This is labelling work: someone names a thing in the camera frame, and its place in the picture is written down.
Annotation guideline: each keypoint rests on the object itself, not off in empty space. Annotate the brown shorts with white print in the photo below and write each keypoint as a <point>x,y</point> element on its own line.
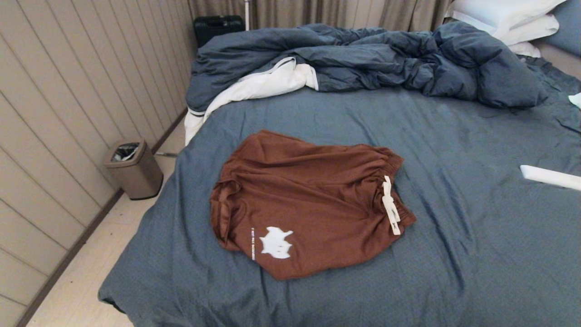
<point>317,200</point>

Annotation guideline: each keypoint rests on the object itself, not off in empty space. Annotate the beige trash bin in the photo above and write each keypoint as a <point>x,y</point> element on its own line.
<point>138,177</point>

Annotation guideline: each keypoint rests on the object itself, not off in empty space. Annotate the dark green suitcase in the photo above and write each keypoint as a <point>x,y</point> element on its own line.
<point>218,27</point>

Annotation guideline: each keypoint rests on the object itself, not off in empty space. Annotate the beige curtain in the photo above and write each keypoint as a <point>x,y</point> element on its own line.
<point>317,11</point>

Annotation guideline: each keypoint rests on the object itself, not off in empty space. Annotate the white pole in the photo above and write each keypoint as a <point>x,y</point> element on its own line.
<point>247,13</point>

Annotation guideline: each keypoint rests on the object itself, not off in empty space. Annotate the crumpled dark blue duvet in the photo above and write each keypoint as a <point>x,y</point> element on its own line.
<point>408,59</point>

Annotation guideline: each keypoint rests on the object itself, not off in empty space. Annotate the black trash bag liner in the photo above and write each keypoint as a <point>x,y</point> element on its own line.
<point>125,152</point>

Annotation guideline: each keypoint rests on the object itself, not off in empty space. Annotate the blue bed sheet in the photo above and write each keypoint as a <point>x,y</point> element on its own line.
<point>476,254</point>

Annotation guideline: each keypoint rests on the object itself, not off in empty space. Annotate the large white pillow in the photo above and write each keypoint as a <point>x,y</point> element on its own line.
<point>494,11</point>

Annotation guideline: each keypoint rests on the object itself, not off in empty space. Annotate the white flat paper strip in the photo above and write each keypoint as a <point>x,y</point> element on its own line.
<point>549,177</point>

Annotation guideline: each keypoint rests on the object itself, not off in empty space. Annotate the small white pillow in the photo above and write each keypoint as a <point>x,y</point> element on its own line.
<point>526,49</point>

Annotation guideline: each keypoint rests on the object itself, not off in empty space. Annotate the flat white pillow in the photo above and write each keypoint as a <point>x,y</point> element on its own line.
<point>535,29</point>

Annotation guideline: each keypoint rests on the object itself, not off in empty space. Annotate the beige mattress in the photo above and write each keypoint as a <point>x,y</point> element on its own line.
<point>560,59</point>

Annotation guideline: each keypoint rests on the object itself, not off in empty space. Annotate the small white paper scrap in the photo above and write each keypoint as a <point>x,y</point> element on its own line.
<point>576,101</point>

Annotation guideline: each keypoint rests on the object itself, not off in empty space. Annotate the blue pillow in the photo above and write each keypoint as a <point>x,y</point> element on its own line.
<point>567,25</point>

